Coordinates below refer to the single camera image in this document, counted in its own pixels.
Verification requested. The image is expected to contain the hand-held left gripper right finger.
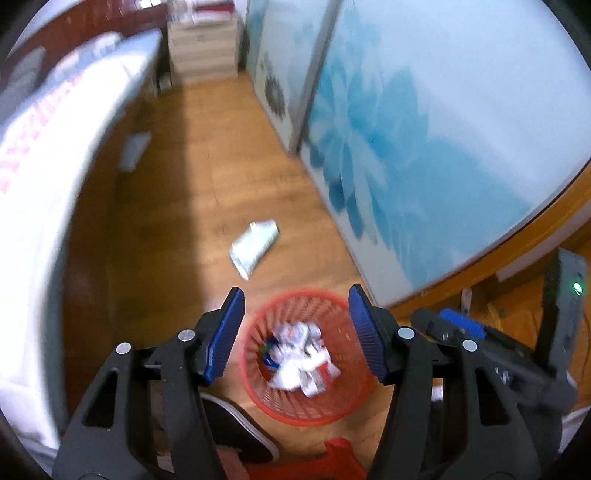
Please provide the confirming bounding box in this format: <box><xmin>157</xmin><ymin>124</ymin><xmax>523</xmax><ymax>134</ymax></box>
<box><xmin>348</xmin><ymin>283</ymin><xmax>542</xmax><ymax>480</ymax></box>

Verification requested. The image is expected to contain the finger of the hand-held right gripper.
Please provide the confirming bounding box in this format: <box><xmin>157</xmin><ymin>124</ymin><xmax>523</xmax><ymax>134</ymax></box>
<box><xmin>438</xmin><ymin>308</ymin><xmax>579</xmax><ymax>410</ymax></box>
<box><xmin>410</xmin><ymin>309</ymin><xmax>459</xmax><ymax>343</ymax></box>

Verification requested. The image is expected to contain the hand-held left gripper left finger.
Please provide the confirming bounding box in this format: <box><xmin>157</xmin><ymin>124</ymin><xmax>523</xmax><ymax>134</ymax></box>
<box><xmin>52</xmin><ymin>287</ymin><xmax>246</xmax><ymax>480</ymax></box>

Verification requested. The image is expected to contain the small blue wrapper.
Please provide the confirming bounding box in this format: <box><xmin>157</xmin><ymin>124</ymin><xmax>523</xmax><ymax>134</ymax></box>
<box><xmin>260</xmin><ymin>338</ymin><xmax>281</xmax><ymax>368</ymax></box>

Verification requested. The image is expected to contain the red and white snack wrapper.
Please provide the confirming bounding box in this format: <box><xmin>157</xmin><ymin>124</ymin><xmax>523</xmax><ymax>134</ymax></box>
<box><xmin>299</xmin><ymin>354</ymin><xmax>343</xmax><ymax>398</ymax></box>

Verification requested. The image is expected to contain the red plastic mesh basket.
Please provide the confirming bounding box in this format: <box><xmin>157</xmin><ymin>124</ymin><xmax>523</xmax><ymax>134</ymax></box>
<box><xmin>241</xmin><ymin>290</ymin><xmax>394</xmax><ymax>426</ymax></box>

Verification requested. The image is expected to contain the black shoe with white sole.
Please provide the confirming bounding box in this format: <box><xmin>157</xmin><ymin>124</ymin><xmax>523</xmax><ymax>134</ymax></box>
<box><xmin>200</xmin><ymin>391</ymin><xmax>281</xmax><ymax>465</ymax></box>

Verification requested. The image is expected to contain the white plastic packet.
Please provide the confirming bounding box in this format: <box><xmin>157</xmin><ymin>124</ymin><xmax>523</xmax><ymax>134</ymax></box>
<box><xmin>229</xmin><ymin>220</ymin><xmax>281</xmax><ymax>281</ymax></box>

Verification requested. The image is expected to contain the red plastic stool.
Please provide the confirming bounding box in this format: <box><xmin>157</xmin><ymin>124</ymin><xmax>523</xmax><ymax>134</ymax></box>
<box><xmin>244</xmin><ymin>436</ymin><xmax>371</xmax><ymax>480</ymax></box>

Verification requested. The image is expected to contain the wooden bed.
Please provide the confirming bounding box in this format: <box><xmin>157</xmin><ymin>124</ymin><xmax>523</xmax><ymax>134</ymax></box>
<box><xmin>0</xmin><ymin>0</ymin><xmax>163</xmax><ymax>464</ymax></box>

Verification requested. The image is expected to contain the floral sliding wardrobe door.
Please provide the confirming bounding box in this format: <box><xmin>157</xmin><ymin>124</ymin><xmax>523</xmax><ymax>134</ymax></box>
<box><xmin>244</xmin><ymin>0</ymin><xmax>343</xmax><ymax>157</ymax></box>
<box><xmin>299</xmin><ymin>0</ymin><xmax>591</xmax><ymax>308</ymax></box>

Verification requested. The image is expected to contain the cream bedspread with pink leaves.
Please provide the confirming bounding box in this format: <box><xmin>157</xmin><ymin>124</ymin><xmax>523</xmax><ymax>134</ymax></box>
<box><xmin>0</xmin><ymin>30</ymin><xmax>162</xmax><ymax>459</ymax></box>

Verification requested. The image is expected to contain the light wooden nightstand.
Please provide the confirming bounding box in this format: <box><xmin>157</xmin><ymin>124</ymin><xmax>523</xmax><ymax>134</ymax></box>
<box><xmin>167</xmin><ymin>8</ymin><xmax>240</xmax><ymax>85</ymax></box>

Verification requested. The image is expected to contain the white pillow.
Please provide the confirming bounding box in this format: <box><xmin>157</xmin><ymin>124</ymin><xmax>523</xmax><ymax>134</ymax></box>
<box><xmin>50</xmin><ymin>36</ymin><xmax>126</xmax><ymax>80</ymax></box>

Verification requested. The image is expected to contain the red box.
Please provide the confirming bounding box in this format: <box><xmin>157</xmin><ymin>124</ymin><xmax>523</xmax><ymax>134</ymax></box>
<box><xmin>191</xmin><ymin>0</ymin><xmax>232</xmax><ymax>14</ymax></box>

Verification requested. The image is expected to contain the dark red wooden headboard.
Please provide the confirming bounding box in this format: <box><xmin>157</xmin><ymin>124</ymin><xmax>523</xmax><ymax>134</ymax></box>
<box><xmin>0</xmin><ymin>0</ymin><xmax>162</xmax><ymax>81</ymax></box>

